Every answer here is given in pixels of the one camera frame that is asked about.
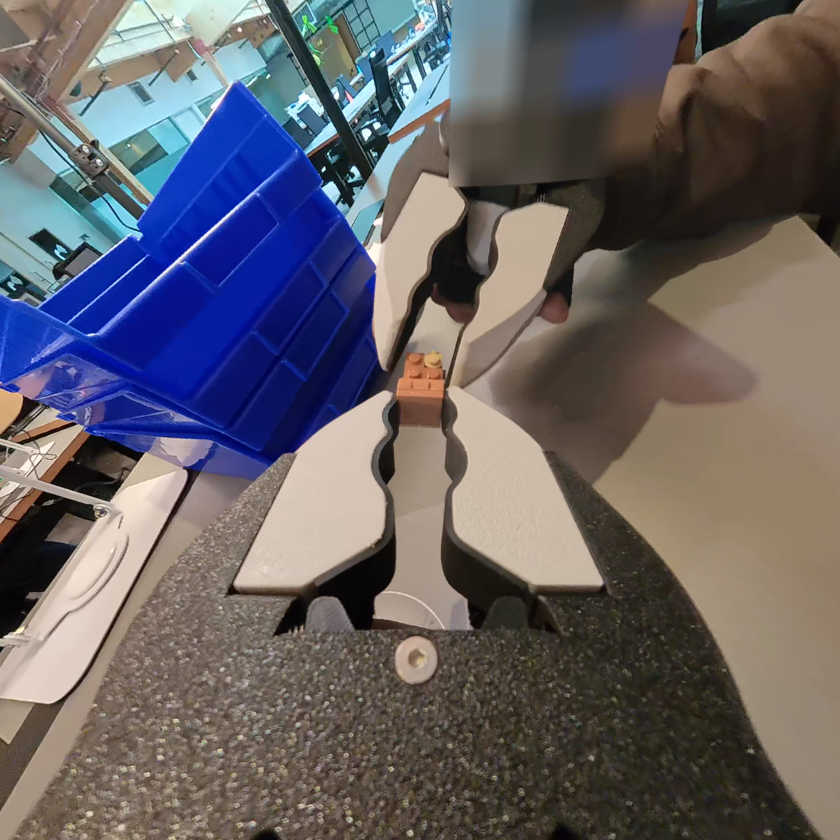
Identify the person's right hand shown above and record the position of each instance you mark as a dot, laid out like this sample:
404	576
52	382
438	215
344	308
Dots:
557	309

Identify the person's right forearm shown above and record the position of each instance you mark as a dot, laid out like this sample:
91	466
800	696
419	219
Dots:
735	118

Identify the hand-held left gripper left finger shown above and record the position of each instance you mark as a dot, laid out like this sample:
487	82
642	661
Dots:
315	519

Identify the white curved board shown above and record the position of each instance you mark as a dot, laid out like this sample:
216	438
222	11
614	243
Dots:
79	591

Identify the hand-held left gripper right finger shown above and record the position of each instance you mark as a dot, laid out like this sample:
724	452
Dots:
519	512

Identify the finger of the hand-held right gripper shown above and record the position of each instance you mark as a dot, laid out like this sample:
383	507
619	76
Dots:
414	256
512	282

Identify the grey desk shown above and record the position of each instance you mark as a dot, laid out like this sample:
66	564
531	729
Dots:
709	433

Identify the small orange brick assembly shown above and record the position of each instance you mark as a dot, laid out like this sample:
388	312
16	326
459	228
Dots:
421	387

